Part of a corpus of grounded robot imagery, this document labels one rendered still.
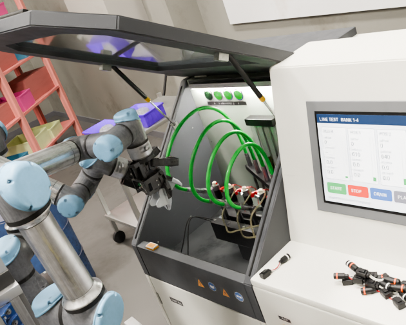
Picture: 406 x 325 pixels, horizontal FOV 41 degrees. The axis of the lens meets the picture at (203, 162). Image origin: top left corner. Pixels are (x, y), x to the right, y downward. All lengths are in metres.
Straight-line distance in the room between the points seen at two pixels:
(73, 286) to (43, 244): 0.14
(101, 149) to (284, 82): 0.60
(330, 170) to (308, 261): 0.30
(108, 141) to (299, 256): 0.71
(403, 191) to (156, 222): 1.13
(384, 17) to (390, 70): 1.93
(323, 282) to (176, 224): 0.91
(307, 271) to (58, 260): 0.77
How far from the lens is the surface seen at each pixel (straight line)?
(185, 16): 4.65
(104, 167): 1.86
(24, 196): 1.29
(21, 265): 2.05
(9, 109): 6.58
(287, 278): 1.75
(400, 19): 3.38
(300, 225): 1.85
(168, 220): 2.38
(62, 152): 1.61
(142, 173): 1.72
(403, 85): 1.51
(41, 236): 1.37
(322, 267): 1.75
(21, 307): 1.81
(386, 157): 1.57
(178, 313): 2.39
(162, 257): 2.17
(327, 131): 1.66
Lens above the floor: 2.01
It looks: 22 degrees down
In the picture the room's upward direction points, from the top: 21 degrees counter-clockwise
